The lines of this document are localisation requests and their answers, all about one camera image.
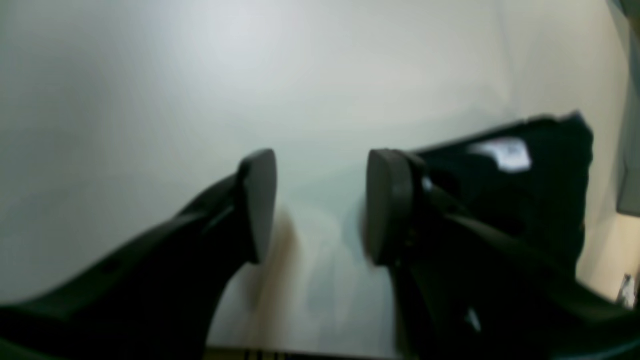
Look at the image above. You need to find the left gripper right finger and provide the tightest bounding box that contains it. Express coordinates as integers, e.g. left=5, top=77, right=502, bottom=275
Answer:
left=366, top=149, right=639, bottom=360

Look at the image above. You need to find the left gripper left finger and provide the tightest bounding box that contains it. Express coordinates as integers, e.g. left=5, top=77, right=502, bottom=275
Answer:
left=0, top=149, right=278, bottom=360

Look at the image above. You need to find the black T-shirt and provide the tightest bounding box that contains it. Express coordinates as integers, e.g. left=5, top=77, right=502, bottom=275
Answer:
left=414, top=111, right=594, bottom=278

